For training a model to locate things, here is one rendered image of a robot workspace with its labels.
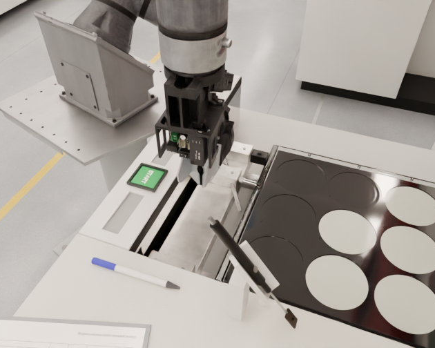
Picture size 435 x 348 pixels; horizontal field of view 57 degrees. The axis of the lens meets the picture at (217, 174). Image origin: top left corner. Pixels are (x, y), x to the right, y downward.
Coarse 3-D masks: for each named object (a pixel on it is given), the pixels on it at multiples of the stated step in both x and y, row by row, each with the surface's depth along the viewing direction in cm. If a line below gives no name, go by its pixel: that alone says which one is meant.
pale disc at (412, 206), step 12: (396, 192) 79; (408, 192) 79; (420, 192) 79; (396, 204) 77; (408, 204) 77; (420, 204) 77; (432, 204) 77; (396, 216) 75; (408, 216) 75; (420, 216) 75; (432, 216) 75
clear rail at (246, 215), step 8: (272, 152) 88; (272, 160) 86; (264, 168) 84; (264, 176) 82; (256, 184) 81; (256, 192) 79; (256, 200) 78; (248, 208) 76; (248, 216) 75; (240, 224) 73; (240, 232) 72; (224, 256) 69; (224, 264) 67; (224, 272) 66
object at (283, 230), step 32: (288, 160) 86; (320, 160) 86; (288, 192) 79; (320, 192) 79; (352, 192) 80; (384, 192) 79; (256, 224) 74; (288, 224) 74; (384, 224) 74; (288, 256) 69; (320, 256) 69; (352, 256) 69; (384, 256) 69; (288, 288) 64; (352, 320) 61; (384, 320) 61
